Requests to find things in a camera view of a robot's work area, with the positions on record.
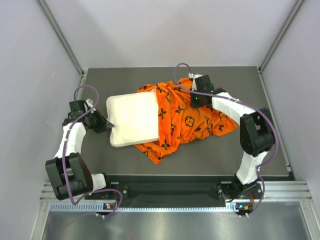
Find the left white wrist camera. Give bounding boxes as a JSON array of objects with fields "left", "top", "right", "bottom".
[{"left": 85, "top": 98, "right": 96, "bottom": 114}]

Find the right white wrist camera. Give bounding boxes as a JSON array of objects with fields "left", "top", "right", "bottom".
[{"left": 188, "top": 73, "right": 203, "bottom": 91}]

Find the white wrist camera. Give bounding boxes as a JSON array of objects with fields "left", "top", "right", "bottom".
[
  {"left": 188, "top": 73, "right": 203, "bottom": 91},
  {"left": 85, "top": 98, "right": 96, "bottom": 114}
]

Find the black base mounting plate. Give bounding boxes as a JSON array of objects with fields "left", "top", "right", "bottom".
[{"left": 84, "top": 174, "right": 262, "bottom": 208}]

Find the white pillow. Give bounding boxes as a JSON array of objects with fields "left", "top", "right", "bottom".
[{"left": 106, "top": 90, "right": 159, "bottom": 148}]

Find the aluminium frame rail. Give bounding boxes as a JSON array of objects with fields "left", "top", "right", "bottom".
[{"left": 39, "top": 181, "right": 313, "bottom": 202}]

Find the right aluminium corner post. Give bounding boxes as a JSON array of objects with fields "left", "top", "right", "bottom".
[{"left": 258, "top": 0, "right": 306, "bottom": 75}]

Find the aluminium corner post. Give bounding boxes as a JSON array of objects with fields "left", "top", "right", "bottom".
[
  {"left": 36, "top": 0, "right": 84, "bottom": 76},
  {"left": 258, "top": 0, "right": 306, "bottom": 75}
]

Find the orange patterned pillowcase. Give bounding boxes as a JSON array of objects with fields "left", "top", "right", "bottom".
[{"left": 135, "top": 78, "right": 238, "bottom": 164}]

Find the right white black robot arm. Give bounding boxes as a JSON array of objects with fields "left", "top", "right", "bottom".
[{"left": 188, "top": 73, "right": 276, "bottom": 202}]

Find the left aluminium corner post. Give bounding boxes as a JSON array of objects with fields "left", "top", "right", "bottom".
[{"left": 36, "top": 0, "right": 84, "bottom": 76}]

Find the grey slotted cable duct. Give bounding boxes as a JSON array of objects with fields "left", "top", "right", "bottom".
[{"left": 50, "top": 201, "right": 254, "bottom": 213}]

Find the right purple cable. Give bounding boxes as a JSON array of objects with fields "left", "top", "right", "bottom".
[{"left": 173, "top": 62, "right": 279, "bottom": 216}]

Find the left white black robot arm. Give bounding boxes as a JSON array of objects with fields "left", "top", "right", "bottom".
[{"left": 45, "top": 98, "right": 115, "bottom": 201}]

